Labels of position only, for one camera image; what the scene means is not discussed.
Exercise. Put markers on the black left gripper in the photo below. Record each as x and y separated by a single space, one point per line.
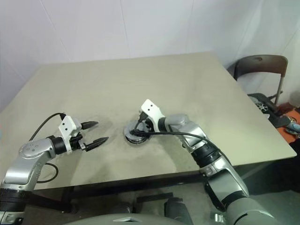
76 143

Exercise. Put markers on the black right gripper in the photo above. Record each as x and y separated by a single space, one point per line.
148 126

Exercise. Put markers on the round silver motor lid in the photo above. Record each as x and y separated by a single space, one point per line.
129 129

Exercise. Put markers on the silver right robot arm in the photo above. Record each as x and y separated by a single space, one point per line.
225 182

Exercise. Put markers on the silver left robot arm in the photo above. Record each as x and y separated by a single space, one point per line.
25 161

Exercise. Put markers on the silver spoked motor part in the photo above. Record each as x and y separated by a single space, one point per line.
263 106

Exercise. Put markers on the large dark rounded shape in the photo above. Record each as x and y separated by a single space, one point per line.
177 211

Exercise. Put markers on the dark folding chair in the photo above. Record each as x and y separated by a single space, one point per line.
257 65

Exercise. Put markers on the black tray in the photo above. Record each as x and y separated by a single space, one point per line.
274 106

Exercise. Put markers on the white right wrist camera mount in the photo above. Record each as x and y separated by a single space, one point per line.
151 109

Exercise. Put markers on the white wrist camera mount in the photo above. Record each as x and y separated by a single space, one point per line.
68 126
151 109

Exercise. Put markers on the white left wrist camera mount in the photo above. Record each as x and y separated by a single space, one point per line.
68 126

